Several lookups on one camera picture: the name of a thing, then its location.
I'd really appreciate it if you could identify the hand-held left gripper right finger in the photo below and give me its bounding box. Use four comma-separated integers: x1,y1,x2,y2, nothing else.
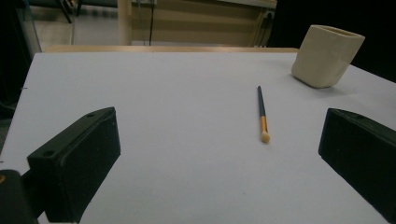
318,107,396,224

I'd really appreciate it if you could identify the black metal stand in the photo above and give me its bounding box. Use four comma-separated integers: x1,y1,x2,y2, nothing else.
55,0,84,24

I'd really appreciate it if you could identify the brown spoon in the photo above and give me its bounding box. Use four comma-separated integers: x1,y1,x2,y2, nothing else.
256,85,271,145

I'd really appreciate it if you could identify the white board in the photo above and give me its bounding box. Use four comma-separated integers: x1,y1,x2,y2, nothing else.
0,51,396,224

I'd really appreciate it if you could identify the beige wooden desk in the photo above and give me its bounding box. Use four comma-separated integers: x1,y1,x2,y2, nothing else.
117,0,278,48

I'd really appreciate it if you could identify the black hanging cable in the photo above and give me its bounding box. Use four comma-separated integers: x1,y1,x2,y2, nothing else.
148,0,156,47

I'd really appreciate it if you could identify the cream square cup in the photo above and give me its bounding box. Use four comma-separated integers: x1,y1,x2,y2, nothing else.
290,24,366,90

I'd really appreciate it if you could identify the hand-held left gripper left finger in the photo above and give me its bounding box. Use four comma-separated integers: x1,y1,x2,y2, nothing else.
21,106,121,224

